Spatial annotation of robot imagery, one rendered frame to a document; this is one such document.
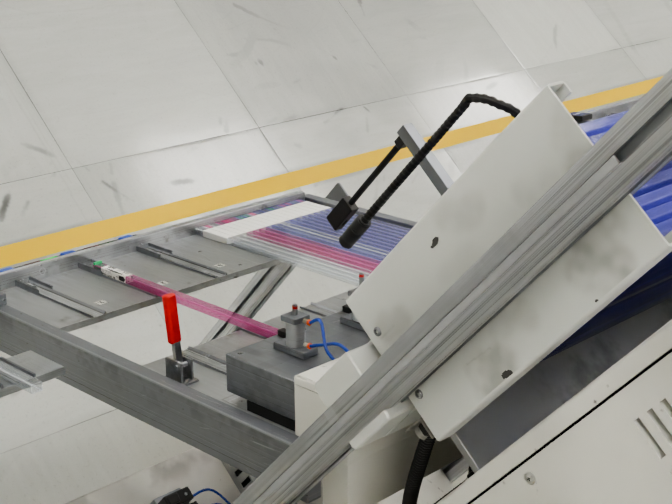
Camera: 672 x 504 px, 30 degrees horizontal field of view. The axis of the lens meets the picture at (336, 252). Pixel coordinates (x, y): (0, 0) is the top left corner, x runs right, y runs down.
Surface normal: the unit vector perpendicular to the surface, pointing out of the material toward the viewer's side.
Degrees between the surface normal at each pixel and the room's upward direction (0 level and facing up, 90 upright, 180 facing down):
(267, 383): 90
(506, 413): 0
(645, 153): 90
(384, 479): 48
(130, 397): 90
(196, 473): 0
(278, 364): 42
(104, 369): 90
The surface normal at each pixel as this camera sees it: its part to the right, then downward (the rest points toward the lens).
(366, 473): 0.72, 0.22
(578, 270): -0.70, 0.23
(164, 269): 0.00, -0.95
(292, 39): 0.48, -0.56
